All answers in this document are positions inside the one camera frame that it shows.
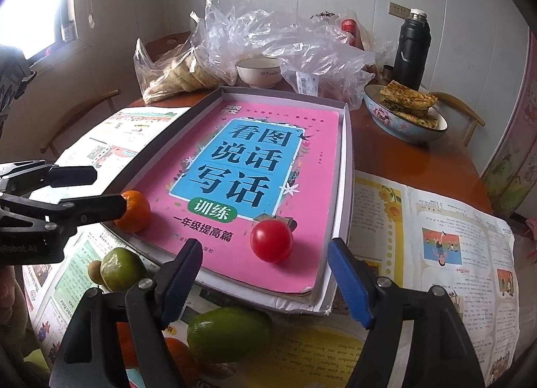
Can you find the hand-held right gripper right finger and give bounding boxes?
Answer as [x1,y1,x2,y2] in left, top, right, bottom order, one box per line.
[328,238,477,388]

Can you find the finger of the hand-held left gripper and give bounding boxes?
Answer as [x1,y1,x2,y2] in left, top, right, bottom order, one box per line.
[0,194,127,231]
[0,160,98,193]

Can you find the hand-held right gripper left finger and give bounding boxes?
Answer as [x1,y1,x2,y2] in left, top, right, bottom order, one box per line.
[50,239,204,388]

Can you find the mandarin orange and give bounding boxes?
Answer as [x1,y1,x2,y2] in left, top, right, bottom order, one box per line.
[112,189,152,233]
[116,322,141,370]
[163,337,199,386]

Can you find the green jujube fruit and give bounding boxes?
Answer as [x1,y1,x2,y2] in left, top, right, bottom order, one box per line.
[187,306,273,364]
[100,247,147,292]

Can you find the small brown longan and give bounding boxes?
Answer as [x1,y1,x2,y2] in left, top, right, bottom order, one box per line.
[87,261,104,286]

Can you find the red cherry tomato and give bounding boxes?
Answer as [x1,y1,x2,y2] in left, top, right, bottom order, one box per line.
[250,220,294,264]

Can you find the grey cardboard box lid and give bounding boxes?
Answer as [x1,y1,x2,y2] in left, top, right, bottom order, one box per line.
[101,85,355,315]

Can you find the pink workbook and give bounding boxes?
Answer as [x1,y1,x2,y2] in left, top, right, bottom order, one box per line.
[126,100,340,298]

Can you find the plastic bag of flatbreads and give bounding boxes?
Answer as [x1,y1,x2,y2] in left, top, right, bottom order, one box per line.
[133,15,240,104]

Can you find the window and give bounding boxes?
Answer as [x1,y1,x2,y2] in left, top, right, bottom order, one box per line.
[0,0,74,64]

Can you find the floral enamel basin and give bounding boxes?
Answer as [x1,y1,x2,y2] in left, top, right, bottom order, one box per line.
[363,84,449,145]

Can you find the pile of fried pancakes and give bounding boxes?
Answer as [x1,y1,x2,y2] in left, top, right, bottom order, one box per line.
[380,80,449,129]

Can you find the white ceramic bowl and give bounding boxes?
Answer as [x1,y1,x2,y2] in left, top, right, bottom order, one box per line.
[236,57,283,89]

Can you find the cartoon print wardrobe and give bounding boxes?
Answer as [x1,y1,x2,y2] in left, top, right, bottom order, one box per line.
[480,32,537,221]

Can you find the black thermos flask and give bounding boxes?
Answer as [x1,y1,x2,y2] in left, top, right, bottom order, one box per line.
[392,8,431,92]

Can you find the crumpled clear plastic bags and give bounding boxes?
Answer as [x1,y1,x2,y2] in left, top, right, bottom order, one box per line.
[191,0,378,110]

